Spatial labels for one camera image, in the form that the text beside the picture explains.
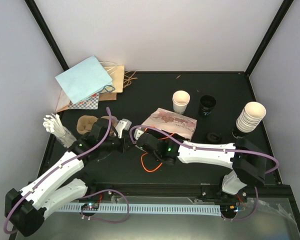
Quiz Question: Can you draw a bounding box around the cream bear paper bag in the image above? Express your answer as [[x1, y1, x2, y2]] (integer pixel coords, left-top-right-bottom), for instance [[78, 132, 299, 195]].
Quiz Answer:
[[135, 107, 198, 174]]

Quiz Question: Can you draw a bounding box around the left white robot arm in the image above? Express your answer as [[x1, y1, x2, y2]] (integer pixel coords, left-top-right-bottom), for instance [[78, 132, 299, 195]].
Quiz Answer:
[[4, 116, 132, 237]]

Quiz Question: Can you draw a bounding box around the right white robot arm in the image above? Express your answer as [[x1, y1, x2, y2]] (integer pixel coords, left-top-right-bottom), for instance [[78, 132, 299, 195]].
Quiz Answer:
[[133, 128, 267, 202]]

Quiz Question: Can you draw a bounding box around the checkered paper bag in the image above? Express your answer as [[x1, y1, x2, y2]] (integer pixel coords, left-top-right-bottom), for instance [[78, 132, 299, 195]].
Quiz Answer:
[[67, 93, 100, 110]]

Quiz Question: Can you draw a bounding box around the white plastic cutlery bunch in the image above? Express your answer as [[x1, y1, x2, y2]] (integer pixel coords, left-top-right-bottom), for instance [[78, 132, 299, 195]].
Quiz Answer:
[[42, 113, 77, 148]]

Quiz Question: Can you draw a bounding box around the light blue paper bag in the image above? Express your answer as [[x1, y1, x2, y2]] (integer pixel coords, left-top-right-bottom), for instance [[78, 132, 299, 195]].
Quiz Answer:
[[55, 55, 112, 104]]

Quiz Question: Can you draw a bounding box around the brown kraft paper bag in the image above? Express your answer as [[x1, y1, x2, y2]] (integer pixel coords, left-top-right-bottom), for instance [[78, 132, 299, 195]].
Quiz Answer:
[[55, 65, 125, 113]]

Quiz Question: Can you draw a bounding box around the stack of white cups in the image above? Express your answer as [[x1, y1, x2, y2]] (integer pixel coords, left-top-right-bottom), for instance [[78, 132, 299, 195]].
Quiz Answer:
[[232, 101, 267, 139]]

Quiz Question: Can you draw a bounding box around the light blue cable chain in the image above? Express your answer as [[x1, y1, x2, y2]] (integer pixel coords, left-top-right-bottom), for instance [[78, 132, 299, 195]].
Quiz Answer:
[[55, 202, 223, 218]]

